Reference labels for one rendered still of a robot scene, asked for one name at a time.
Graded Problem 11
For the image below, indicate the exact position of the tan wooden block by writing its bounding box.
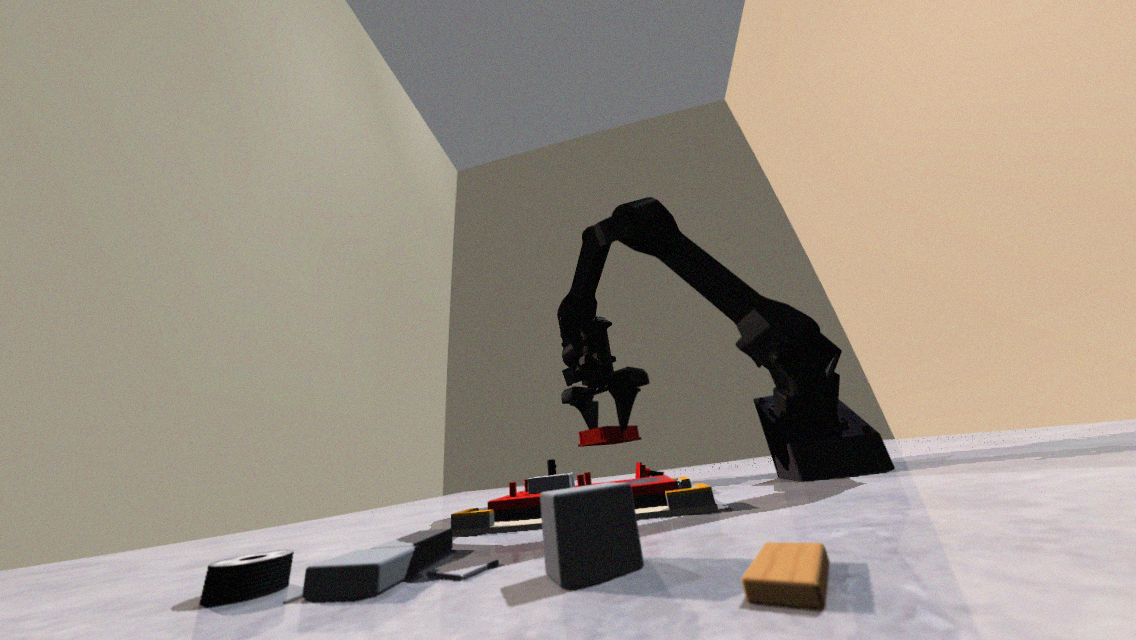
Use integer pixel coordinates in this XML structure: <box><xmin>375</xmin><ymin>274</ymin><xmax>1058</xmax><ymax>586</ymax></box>
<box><xmin>742</xmin><ymin>542</ymin><xmax>829</xmax><ymax>610</ymax></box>

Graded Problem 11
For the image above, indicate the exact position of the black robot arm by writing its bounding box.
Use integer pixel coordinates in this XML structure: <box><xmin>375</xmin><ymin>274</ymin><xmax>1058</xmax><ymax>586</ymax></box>
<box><xmin>557</xmin><ymin>197</ymin><xmax>847</xmax><ymax>437</ymax></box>

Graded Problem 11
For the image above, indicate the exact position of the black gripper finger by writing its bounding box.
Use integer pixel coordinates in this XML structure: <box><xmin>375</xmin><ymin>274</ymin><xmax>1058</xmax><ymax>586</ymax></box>
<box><xmin>609</xmin><ymin>387</ymin><xmax>641</xmax><ymax>430</ymax></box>
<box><xmin>570</xmin><ymin>400</ymin><xmax>599</xmax><ymax>429</ymax></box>

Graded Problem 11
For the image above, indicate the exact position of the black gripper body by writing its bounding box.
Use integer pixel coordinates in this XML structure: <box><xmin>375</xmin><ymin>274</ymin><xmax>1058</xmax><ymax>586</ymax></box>
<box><xmin>561</xmin><ymin>349</ymin><xmax>650</xmax><ymax>404</ymax></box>

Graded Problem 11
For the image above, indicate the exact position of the black toy tyre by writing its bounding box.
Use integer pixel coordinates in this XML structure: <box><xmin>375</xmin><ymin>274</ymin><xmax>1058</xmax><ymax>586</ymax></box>
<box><xmin>199</xmin><ymin>550</ymin><xmax>294</xmax><ymax>606</ymax></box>

